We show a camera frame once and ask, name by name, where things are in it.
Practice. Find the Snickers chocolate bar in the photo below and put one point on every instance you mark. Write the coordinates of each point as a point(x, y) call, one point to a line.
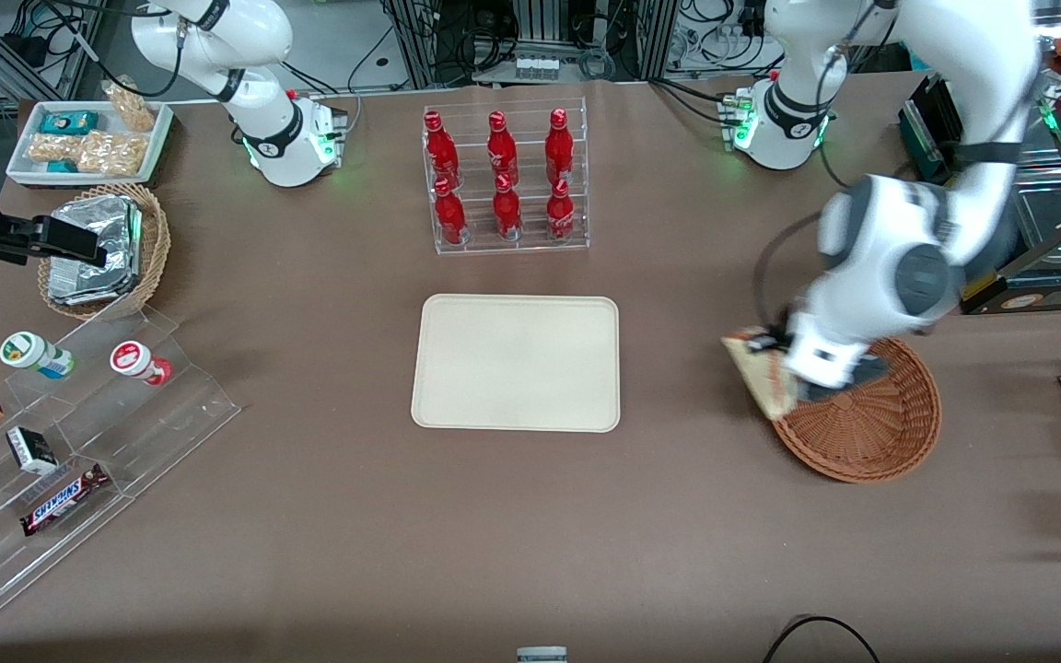
point(63, 500)

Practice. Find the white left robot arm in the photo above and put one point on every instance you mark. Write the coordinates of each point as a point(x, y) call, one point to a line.
point(880, 239)

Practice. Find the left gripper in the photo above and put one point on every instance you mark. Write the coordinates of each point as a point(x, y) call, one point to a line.
point(768, 342)

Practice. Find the triangular layered sandwich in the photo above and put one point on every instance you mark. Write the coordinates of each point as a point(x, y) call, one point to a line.
point(765, 387)

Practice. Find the black food warmer cabinet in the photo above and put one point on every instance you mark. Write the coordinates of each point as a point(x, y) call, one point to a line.
point(925, 129)

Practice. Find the cream rectangular tray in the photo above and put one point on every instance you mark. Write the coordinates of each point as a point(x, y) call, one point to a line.
point(512, 364)

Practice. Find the metal equipment rack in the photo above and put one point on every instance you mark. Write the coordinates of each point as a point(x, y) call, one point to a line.
point(530, 37)

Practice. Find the small black white box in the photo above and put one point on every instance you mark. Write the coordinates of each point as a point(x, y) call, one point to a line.
point(30, 449)

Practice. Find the small teal packet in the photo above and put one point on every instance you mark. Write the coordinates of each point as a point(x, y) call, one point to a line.
point(61, 167)

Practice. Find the white snack tray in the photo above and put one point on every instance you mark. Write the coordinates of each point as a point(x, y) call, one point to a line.
point(24, 170)

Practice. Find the green lid yogurt cup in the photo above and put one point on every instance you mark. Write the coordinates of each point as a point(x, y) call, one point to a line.
point(33, 354)

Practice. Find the clear acrylic bottle rack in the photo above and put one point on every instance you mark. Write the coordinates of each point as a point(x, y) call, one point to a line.
point(521, 241)

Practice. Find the teal snack box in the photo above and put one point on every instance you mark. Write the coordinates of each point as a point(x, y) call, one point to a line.
point(68, 122)

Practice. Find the clear bag of crackers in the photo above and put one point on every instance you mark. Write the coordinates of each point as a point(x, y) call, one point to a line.
point(52, 147)
point(111, 153)
point(130, 106)

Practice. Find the red lid yogurt cup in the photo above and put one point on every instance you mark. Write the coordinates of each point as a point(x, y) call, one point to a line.
point(137, 361)

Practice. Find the large brown wicker basket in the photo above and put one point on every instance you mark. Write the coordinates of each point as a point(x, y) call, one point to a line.
point(880, 433)

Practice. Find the small tan wicker basket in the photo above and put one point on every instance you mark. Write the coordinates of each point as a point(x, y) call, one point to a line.
point(155, 239)

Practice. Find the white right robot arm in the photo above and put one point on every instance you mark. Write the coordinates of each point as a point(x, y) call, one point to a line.
point(263, 138)

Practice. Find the clear acrylic stepped stand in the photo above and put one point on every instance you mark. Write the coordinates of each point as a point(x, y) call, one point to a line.
point(162, 414)

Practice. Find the foil wrapped package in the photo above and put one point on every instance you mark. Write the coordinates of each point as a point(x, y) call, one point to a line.
point(102, 221)

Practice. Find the red cola bottle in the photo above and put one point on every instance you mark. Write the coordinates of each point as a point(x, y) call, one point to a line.
point(449, 216)
point(507, 214)
point(559, 149)
point(501, 152)
point(441, 152)
point(560, 214)

